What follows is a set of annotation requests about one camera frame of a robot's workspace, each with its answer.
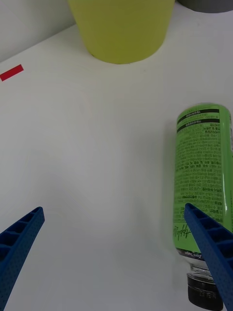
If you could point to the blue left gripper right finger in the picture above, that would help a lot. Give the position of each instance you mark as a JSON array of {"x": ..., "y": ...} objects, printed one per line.
[{"x": 213, "y": 247}]

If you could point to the grey plastic bin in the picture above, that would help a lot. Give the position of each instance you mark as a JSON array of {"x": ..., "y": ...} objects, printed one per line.
[{"x": 206, "y": 5}]

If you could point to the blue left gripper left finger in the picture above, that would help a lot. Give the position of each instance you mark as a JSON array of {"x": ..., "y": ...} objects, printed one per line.
[{"x": 17, "y": 245}]

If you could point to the yellow-green plastic bin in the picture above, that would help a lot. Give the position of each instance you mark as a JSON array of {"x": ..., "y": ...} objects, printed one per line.
[{"x": 121, "y": 29}]

